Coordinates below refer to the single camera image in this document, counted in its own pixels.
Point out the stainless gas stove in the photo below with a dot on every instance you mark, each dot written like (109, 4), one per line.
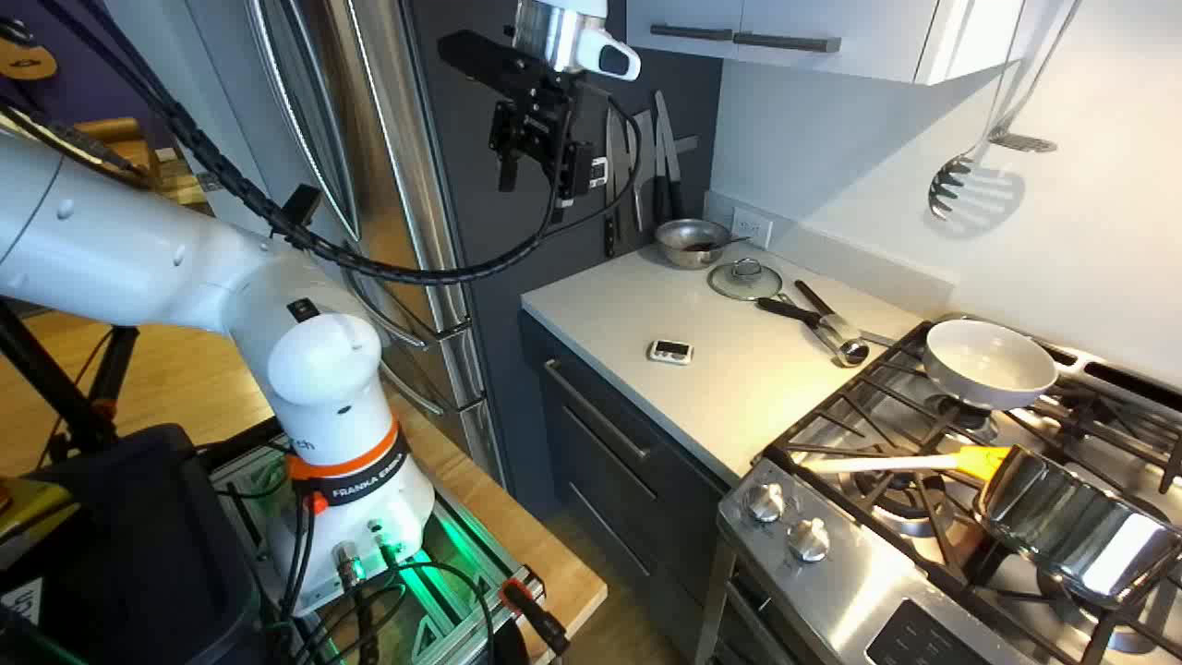
(903, 570)

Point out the steel mixing bowl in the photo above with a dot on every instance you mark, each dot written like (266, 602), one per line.
(693, 243)

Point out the white upper cabinet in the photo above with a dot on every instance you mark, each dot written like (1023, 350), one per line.
(918, 41)

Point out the white wall outlet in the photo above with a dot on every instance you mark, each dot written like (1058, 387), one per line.
(755, 227)

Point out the stainless steel refrigerator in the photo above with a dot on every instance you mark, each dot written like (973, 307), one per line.
(330, 92)

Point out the glass pot lid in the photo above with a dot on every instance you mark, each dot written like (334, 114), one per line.
(743, 278)

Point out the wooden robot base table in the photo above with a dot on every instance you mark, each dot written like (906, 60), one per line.
(572, 590)

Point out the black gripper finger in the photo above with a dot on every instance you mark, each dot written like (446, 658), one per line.
(564, 191)
(506, 166)

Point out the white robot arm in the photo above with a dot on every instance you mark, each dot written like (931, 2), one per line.
(101, 247)

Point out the white frying pan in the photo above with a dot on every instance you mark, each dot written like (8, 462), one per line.
(988, 363)

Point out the small white gadget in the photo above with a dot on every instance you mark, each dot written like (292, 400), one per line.
(669, 352)

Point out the yellow spatula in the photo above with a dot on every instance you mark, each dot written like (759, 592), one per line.
(977, 462)

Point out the hanging slotted spatula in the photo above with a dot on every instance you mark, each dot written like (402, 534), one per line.
(967, 192)

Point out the brown sofa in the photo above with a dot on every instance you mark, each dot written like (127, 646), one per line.
(157, 166)

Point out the black bin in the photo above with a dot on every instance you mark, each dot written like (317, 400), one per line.
(143, 575)

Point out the grey drawer cabinet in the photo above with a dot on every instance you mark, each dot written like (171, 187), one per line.
(641, 497)

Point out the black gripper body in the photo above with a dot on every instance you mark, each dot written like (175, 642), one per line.
(535, 105)

